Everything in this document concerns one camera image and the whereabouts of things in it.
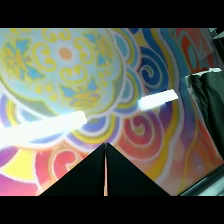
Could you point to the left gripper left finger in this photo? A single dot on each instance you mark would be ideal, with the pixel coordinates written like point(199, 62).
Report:
point(83, 176)

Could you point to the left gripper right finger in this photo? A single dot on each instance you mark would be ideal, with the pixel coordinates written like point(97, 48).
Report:
point(128, 176)

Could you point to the grey garment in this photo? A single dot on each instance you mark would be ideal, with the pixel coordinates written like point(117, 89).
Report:
point(210, 106)

